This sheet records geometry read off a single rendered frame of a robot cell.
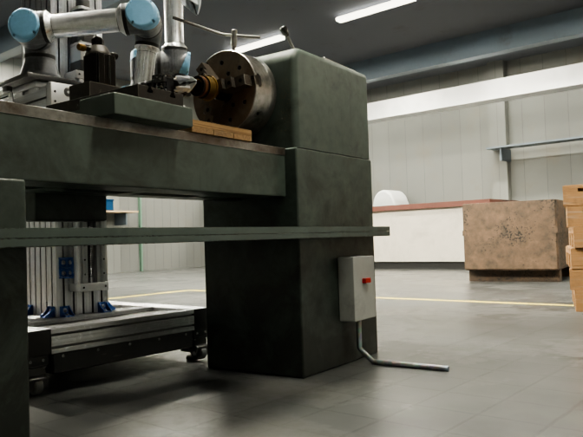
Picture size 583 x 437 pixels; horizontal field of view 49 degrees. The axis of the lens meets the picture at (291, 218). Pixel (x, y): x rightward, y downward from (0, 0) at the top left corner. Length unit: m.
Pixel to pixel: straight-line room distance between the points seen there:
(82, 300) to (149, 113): 1.26
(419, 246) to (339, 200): 7.38
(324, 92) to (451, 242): 7.27
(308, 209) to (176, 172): 0.65
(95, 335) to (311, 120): 1.16
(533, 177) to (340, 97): 9.69
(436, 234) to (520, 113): 3.54
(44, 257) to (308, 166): 1.19
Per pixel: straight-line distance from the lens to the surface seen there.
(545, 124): 12.30
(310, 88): 2.56
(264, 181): 2.33
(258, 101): 2.39
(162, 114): 1.90
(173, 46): 3.00
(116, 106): 1.79
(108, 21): 2.55
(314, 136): 2.54
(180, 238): 1.80
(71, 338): 2.51
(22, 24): 2.59
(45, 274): 2.91
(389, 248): 10.26
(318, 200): 2.52
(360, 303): 2.64
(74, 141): 1.77
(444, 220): 9.80
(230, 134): 2.19
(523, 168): 12.35
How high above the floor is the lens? 0.52
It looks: 2 degrees up
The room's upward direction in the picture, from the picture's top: 2 degrees counter-clockwise
